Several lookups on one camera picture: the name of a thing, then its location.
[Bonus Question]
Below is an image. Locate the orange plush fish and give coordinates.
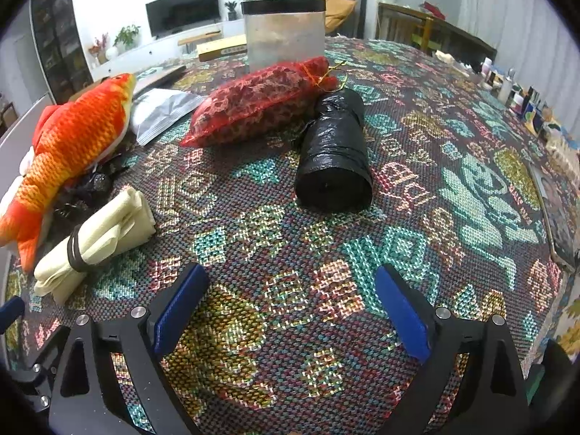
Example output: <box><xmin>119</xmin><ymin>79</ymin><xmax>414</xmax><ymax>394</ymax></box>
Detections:
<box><xmin>0</xmin><ymin>72</ymin><xmax>137</xmax><ymax>273</ymax></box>

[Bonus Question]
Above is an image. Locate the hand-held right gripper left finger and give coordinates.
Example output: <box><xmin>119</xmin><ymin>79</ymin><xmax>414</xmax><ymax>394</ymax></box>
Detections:
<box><xmin>47</xmin><ymin>262</ymin><xmax>210</xmax><ymax>435</ymax></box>

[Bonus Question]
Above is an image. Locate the yellow cardboard box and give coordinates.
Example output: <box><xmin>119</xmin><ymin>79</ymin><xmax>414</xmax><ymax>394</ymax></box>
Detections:
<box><xmin>198</xmin><ymin>35</ymin><xmax>248</xmax><ymax>63</ymax></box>

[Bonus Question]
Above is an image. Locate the black fuzzy bundle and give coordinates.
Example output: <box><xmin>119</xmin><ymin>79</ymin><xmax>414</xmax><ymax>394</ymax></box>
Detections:
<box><xmin>54</xmin><ymin>156</ymin><xmax>130</xmax><ymax>223</ymax></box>

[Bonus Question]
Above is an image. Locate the red cloth item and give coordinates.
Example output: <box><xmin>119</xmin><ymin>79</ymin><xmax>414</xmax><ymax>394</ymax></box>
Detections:
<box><xmin>419</xmin><ymin>1</ymin><xmax>447</xmax><ymax>21</ymax></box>

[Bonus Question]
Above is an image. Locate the small wooden stool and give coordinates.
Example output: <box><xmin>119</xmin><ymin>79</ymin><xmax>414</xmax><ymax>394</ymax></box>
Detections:
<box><xmin>178</xmin><ymin>31</ymin><xmax>223</xmax><ymax>48</ymax></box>

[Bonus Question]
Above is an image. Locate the leafy green potted plant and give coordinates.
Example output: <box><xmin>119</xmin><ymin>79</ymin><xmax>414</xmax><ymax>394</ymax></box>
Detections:
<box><xmin>113</xmin><ymin>25</ymin><xmax>141</xmax><ymax>50</ymax></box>

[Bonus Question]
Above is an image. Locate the clear plastic jar black lid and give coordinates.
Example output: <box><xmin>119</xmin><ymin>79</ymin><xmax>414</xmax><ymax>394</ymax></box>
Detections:
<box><xmin>241</xmin><ymin>0</ymin><xmax>327</xmax><ymax>71</ymax></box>

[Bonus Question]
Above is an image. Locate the dark wooden chair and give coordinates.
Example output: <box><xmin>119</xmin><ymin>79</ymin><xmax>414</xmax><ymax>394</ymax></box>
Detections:
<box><xmin>377</xmin><ymin>2</ymin><xmax>497</xmax><ymax>71</ymax></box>

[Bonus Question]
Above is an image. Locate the white crumpled tissue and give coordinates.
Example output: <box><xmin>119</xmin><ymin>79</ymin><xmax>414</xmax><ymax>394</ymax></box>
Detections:
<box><xmin>435</xmin><ymin>50</ymin><xmax>467</xmax><ymax>71</ymax></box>

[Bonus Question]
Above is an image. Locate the orange bean bag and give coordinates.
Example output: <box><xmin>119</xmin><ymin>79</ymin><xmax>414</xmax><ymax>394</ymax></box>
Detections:
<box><xmin>324</xmin><ymin>0</ymin><xmax>359</xmax><ymax>34</ymax></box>

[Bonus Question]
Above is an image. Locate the colourful patterned tablecloth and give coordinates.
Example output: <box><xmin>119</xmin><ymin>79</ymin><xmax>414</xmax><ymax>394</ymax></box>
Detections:
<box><xmin>0</xmin><ymin>36</ymin><xmax>580</xmax><ymax>435</ymax></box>

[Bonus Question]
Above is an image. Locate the red mesh bag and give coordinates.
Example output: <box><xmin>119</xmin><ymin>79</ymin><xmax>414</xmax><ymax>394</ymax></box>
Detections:
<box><xmin>180</xmin><ymin>57</ymin><xmax>340</xmax><ymax>148</ymax></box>

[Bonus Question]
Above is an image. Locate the red flower bouquet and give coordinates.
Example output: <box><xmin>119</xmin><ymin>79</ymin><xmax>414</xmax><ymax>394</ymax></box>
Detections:
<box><xmin>88</xmin><ymin>34</ymin><xmax>112</xmax><ymax>65</ymax></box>

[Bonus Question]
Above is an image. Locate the framed picture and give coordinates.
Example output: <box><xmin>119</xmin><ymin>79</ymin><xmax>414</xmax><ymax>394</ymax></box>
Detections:
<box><xmin>528</xmin><ymin>163</ymin><xmax>576</xmax><ymax>273</ymax></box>

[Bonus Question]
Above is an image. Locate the black garbage bag roll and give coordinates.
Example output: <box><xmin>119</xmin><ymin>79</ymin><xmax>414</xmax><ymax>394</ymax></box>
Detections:
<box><xmin>294</xmin><ymin>88</ymin><xmax>373</xmax><ymax>213</ymax></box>

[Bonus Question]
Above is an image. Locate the white television console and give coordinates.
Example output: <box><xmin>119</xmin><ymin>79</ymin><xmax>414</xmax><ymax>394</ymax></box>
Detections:
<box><xmin>91</xmin><ymin>20</ymin><xmax>248</xmax><ymax>82</ymax></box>

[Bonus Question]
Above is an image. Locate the row of small bottles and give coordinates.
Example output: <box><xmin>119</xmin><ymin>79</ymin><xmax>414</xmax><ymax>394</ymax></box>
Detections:
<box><xmin>480</xmin><ymin>57</ymin><xmax>580</xmax><ymax>155</ymax></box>

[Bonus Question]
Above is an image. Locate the flat red-brown packet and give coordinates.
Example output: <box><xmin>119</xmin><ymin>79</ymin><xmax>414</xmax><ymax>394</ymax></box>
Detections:
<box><xmin>133</xmin><ymin>64</ymin><xmax>187</xmax><ymax>96</ymax></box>

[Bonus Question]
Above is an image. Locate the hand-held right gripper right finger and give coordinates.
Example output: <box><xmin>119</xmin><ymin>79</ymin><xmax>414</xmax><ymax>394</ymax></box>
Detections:
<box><xmin>374</xmin><ymin>264</ymin><xmax>531</xmax><ymax>435</ymax></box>

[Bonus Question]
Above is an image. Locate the black flat television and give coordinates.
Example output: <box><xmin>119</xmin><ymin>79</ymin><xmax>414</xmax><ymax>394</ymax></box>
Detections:
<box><xmin>146</xmin><ymin>0</ymin><xmax>220</xmax><ymax>39</ymax></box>

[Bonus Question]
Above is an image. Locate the black display cabinet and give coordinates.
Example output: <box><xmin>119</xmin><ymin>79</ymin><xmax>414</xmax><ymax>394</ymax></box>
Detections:
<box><xmin>31</xmin><ymin>0</ymin><xmax>94</xmax><ymax>105</ymax></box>

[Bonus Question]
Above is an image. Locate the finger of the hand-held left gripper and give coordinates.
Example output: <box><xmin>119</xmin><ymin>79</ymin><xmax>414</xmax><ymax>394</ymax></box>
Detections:
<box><xmin>0</xmin><ymin>296</ymin><xmax>62</xmax><ymax>418</ymax></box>

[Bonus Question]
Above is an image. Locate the silver foil packet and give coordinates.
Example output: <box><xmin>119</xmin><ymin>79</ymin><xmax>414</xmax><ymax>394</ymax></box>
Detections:
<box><xmin>131</xmin><ymin>88</ymin><xmax>207</xmax><ymax>146</ymax></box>

